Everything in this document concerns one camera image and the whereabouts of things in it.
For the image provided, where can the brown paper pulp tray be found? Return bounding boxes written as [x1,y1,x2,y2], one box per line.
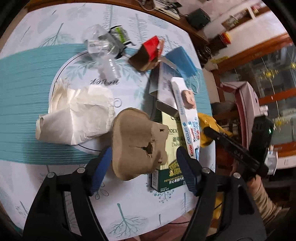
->
[112,108,169,181]

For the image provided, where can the black green wrapper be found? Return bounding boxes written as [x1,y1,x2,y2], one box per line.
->
[109,25,135,59]

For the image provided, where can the red brown carton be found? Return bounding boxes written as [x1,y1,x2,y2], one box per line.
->
[128,36,165,72]

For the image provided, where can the clear plastic bottle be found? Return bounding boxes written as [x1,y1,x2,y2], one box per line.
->
[82,25,121,81]

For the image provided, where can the white patterned tablecloth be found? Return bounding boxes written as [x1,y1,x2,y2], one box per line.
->
[1,3,212,240]

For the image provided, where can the white toothpaste box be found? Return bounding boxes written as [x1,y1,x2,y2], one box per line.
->
[171,77,201,160]

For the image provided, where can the green yellow snack box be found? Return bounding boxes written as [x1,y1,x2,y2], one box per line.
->
[151,111,186,193]

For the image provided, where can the right hand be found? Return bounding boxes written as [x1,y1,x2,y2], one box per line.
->
[230,160,256,186]

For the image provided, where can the crumpled white paper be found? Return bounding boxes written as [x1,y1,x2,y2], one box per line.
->
[36,84,115,146]

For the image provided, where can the silver white carton box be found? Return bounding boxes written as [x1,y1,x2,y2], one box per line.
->
[149,62,180,118]

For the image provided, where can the blue face mask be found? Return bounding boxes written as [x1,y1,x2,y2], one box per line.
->
[165,46,200,79]

